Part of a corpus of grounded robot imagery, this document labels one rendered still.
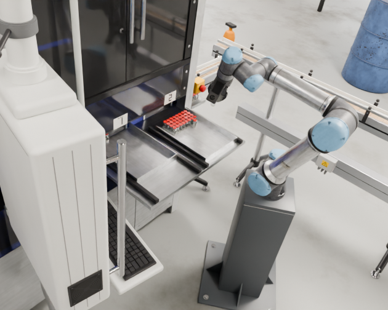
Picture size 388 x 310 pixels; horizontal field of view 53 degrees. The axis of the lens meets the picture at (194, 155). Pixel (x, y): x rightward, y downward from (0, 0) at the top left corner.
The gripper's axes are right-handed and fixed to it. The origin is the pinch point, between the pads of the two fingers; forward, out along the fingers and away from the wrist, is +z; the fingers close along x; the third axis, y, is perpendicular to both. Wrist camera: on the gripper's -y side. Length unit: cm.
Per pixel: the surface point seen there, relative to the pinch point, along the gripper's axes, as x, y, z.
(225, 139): -14.0, -2.8, 25.0
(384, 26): -100, 269, 147
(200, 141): -3.1, -11.6, 23.7
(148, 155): 14.8, -34.4, 17.6
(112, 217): 11, -70, 5
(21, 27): 37, -58, -84
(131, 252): -4, -79, -3
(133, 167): 16.4, -44.6, 13.0
